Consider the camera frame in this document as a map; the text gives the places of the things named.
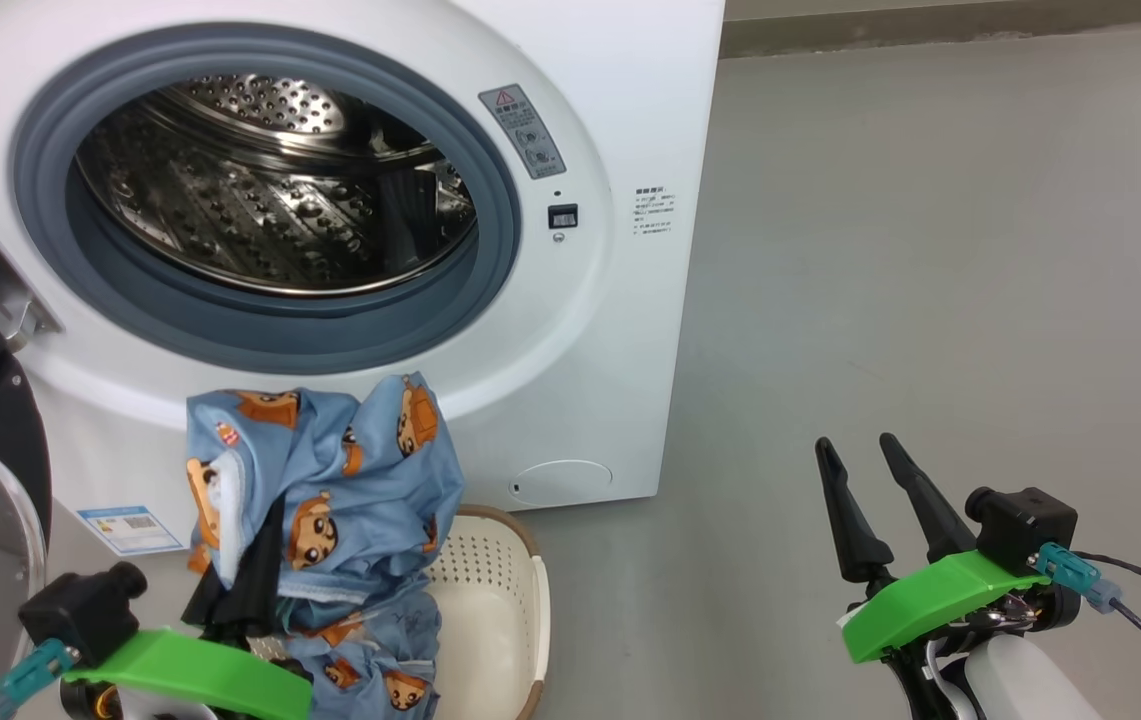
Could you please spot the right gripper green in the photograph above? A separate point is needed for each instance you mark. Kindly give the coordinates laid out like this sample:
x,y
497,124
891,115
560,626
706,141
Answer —
x,y
930,600

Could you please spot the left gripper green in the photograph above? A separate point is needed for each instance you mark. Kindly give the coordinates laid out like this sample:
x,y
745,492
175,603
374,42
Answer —
x,y
190,670

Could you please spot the blue cartoon print garment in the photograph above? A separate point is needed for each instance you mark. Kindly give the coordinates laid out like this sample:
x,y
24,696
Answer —
x,y
370,470

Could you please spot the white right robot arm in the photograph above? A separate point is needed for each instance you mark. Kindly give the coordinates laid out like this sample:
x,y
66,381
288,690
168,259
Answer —
x,y
1020,680

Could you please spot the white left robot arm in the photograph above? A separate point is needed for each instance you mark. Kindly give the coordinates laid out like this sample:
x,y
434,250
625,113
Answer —
x,y
155,712

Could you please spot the cream perforated laundry basket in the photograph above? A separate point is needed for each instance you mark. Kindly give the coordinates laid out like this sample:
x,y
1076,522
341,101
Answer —
x,y
490,610

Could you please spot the white front-load washing machine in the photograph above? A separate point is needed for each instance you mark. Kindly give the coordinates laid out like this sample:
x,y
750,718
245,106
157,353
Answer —
x,y
590,330

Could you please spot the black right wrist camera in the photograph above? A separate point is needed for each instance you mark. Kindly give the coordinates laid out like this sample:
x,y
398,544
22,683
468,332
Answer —
x,y
1025,525

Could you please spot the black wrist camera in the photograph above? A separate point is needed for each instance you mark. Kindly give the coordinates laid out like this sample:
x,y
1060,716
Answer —
x,y
80,610
1025,525

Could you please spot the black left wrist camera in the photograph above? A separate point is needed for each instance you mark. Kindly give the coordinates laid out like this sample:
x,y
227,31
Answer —
x,y
80,610

